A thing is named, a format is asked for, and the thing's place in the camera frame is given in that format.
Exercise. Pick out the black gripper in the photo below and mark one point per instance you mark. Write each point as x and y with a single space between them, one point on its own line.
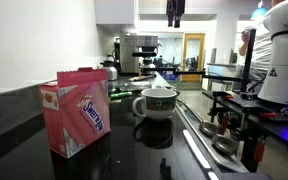
175 6

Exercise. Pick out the green marker with white cap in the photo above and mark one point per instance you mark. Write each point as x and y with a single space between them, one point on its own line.
120 95

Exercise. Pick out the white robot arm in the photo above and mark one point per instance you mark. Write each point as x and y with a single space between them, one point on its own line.
285 66

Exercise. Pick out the yellow framed door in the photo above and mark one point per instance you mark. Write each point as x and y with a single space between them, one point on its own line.
193 56

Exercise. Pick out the black coffee dripper stand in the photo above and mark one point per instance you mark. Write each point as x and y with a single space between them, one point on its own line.
145 56

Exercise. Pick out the steel coffee machine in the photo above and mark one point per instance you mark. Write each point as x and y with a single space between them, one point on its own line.
130 53

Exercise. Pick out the wooden board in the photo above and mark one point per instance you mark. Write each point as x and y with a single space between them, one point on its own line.
142 78

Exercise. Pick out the steel kettle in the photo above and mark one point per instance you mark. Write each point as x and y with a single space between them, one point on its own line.
110 70

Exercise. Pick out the black upright pole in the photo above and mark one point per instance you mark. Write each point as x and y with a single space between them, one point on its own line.
248 60

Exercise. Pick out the white and green mug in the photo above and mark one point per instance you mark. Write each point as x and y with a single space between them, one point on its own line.
158 104

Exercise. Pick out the blue pendant lamp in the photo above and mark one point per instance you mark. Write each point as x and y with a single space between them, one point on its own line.
258 12

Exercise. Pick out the person in white shirt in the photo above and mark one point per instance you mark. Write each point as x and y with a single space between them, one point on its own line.
261 50

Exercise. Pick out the steel stove knob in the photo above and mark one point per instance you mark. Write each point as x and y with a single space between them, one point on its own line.
224 144
208 128

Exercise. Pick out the pink Sweet'N Low box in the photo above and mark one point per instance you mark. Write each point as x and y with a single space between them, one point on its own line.
80 113

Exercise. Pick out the black glass cooktop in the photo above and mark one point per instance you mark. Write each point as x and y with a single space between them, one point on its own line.
140 156

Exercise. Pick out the black robot cart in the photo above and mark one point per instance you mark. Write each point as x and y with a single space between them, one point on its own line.
277 128

